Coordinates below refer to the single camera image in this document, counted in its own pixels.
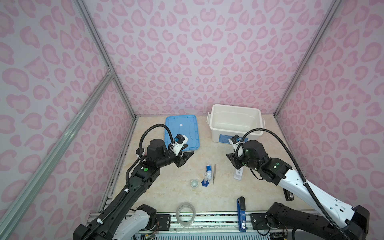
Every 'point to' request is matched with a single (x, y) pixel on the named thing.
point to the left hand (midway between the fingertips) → (190, 146)
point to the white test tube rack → (239, 172)
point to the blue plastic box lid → (184, 124)
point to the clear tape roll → (185, 224)
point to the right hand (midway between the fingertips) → (230, 152)
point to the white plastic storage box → (226, 121)
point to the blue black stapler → (242, 214)
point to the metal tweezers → (214, 172)
